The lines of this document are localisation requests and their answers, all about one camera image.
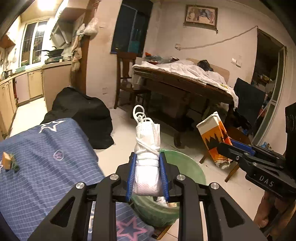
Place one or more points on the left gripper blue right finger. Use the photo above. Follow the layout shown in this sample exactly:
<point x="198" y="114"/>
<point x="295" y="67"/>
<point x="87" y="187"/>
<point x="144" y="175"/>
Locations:
<point x="164" y="178"/>

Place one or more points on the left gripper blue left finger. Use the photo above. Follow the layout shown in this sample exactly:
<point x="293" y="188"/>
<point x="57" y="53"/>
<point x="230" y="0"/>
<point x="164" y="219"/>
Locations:
<point x="131" y="176"/>

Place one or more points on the white mask with strings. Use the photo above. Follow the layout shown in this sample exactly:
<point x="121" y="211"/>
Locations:
<point x="147" y="178"/>

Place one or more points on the orange white carton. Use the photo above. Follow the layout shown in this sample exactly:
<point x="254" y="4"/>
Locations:
<point x="213" y="133"/>

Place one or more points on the green scrubbing pad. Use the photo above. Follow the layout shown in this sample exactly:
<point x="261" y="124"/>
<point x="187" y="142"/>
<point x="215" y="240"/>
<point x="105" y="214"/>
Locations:
<point x="14" y="165"/>

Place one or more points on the kitchen counter cabinets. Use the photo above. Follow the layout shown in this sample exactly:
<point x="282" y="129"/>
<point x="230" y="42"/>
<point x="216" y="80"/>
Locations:
<point x="42" y="81"/>

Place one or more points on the kitchen range hood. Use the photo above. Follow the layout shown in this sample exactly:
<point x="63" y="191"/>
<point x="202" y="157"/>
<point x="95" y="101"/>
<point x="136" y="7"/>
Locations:
<point x="61" y="34"/>

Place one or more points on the person right hand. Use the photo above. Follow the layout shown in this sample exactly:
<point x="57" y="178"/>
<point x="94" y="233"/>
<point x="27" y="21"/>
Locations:
<point x="271" y="205"/>

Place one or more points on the small wooden stool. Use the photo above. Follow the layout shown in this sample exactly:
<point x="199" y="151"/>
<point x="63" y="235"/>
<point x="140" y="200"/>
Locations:
<point x="237" y="135"/>

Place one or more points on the dark wooden dining table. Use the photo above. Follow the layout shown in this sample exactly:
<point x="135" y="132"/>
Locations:
<point x="182" y="90"/>

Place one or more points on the black cloth covered bundle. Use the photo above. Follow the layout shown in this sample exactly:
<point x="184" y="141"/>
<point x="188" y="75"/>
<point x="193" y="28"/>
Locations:
<point x="90" y="113"/>

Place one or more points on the blue star patterned tablecloth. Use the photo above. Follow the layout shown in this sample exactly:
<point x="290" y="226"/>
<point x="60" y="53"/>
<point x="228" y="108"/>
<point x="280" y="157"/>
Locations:
<point x="60" y="193"/>

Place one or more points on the dark wooden chair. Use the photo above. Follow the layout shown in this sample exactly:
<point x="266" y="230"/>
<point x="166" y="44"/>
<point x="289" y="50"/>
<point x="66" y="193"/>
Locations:
<point x="123" y="79"/>

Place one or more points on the black wok on stove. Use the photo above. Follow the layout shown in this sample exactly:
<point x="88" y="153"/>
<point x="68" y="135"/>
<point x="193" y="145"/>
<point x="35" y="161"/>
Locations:
<point x="53" y="53"/>

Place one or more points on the white hanging plastic bag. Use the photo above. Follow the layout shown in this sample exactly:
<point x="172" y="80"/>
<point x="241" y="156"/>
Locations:
<point x="92" y="27"/>

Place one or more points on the framed elephant picture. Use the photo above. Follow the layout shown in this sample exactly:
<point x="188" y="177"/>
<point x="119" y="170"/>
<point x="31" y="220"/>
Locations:
<point x="201" y="16"/>

